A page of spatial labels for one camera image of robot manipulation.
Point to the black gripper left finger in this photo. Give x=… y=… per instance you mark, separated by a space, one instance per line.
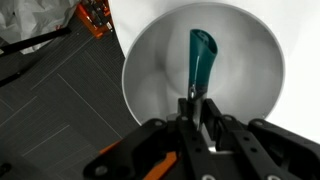
x=160 y=146

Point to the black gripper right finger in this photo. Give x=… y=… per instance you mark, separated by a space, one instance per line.
x=266 y=150

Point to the teal and grey marker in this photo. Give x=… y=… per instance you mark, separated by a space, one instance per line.
x=200 y=60

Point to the white bowl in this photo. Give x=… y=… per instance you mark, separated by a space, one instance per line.
x=243 y=66

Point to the orange and black clamp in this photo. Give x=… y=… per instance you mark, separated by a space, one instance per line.
x=95 y=18

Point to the white plastic bag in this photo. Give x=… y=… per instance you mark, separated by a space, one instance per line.
x=30 y=15

